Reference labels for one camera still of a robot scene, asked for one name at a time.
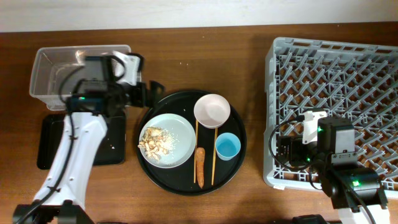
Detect pink bowl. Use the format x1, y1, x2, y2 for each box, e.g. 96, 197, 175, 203
193, 94, 231, 129

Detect grey dishwasher rack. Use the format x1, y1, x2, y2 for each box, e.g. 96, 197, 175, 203
263, 37, 397, 199

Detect black rectangular tray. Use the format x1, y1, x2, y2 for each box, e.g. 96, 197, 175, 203
37, 111, 126, 170

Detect clear plastic bin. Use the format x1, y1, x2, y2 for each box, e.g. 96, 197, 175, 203
29, 45, 132, 113

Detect grey round plate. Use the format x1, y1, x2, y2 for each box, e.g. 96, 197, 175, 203
138, 113, 195, 169

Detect peanut shells and rice scraps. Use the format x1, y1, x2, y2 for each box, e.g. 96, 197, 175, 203
137, 126, 175, 162

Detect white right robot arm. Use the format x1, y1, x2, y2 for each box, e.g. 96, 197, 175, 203
278, 115, 390, 223

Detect orange carrot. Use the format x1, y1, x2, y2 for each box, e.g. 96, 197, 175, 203
195, 147, 205, 189

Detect light blue cup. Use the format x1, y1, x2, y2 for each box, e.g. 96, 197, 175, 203
216, 133, 241, 161

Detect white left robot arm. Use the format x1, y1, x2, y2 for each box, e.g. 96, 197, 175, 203
12, 79, 165, 223

